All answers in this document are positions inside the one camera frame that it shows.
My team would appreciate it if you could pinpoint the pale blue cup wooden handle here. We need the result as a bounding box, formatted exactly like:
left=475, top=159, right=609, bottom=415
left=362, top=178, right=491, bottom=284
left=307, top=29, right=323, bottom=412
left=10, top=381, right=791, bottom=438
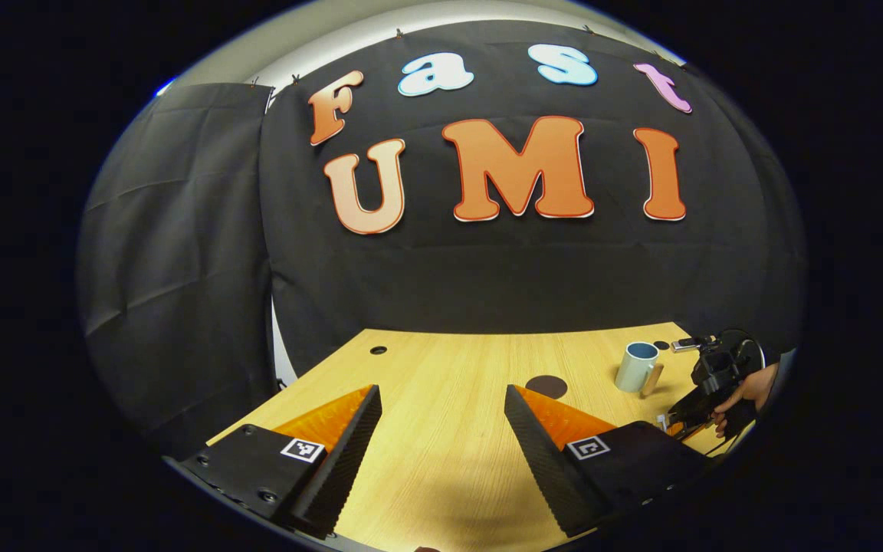
left=615, top=342, right=665, bottom=398

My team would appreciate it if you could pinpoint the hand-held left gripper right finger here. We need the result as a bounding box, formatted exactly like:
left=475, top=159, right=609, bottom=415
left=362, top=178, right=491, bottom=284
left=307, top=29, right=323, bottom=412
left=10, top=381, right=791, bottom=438
left=504, top=385, right=707, bottom=537

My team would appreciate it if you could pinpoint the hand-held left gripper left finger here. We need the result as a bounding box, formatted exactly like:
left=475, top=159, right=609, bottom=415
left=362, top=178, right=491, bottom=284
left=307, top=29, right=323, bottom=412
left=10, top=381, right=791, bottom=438
left=181, top=385, right=382, bottom=539

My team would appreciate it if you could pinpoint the wooden desktop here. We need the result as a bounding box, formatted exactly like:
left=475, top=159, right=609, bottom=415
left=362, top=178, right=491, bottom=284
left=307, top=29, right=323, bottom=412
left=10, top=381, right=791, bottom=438
left=208, top=322, right=757, bottom=552

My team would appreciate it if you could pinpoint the dark round coaster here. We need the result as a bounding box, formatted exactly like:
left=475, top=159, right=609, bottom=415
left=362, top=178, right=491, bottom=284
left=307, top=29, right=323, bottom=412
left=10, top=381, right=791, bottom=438
left=526, top=375, right=568, bottom=399

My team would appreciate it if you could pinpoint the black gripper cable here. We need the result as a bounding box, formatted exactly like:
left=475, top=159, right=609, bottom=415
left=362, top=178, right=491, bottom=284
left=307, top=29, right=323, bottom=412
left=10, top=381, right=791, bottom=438
left=717, top=329, right=767, bottom=373

